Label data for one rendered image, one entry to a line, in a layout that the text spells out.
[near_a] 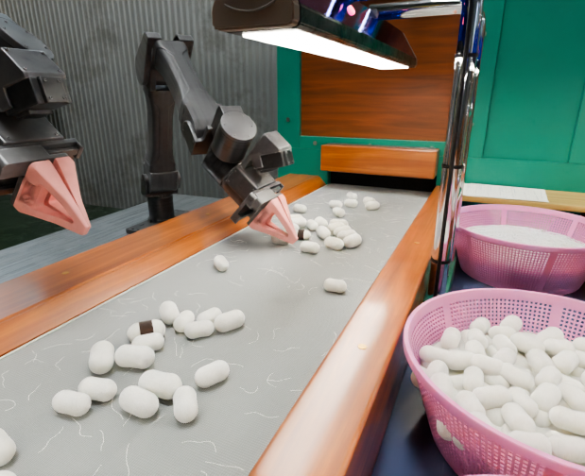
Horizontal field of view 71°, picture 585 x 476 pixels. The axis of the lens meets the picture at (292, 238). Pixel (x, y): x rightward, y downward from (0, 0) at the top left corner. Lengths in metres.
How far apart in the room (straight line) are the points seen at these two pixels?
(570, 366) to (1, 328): 0.57
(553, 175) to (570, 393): 0.76
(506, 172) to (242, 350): 0.86
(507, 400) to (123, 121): 3.71
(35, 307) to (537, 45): 1.06
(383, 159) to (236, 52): 2.29
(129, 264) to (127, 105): 3.28
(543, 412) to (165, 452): 0.31
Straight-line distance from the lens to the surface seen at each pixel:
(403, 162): 1.09
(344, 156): 1.12
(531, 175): 1.14
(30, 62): 0.49
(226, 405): 0.38
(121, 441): 0.37
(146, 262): 0.64
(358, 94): 1.18
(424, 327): 0.48
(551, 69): 1.14
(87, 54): 4.12
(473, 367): 0.44
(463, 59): 0.56
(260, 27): 0.40
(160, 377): 0.38
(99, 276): 0.59
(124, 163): 3.98
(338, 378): 0.36
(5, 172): 0.48
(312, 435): 0.31
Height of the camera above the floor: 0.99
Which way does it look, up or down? 19 degrees down
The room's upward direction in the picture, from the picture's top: straight up
